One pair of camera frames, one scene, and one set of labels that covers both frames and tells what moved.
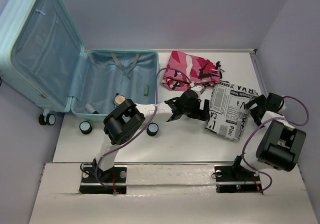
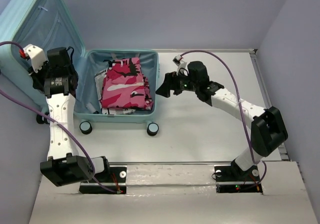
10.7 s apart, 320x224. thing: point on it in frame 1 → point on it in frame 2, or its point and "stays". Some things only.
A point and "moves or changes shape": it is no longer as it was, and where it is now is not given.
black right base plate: [236, 179] stays
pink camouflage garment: [201, 71] moves or changes shape
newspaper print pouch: [227, 111] → [99, 78]
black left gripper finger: [259, 101] → [168, 84]
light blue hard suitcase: [42, 57] stays
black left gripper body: [194, 106] → [43, 74]
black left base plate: [115, 177] stays
